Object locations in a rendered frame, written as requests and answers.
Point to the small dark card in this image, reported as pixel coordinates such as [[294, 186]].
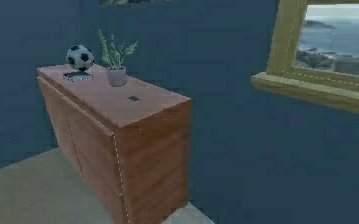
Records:
[[133, 98]]

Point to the yellow framed window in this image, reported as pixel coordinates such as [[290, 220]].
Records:
[[320, 66]]

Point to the green plant in grey pot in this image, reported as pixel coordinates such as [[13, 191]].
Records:
[[116, 74]]

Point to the black and white ball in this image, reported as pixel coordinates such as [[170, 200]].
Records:
[[79, 57]]

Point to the dark flat tablet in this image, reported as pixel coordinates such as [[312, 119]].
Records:
[[77, 76]]

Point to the brown wooden cupboard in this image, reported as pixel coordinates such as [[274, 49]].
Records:
[[143, 156]]

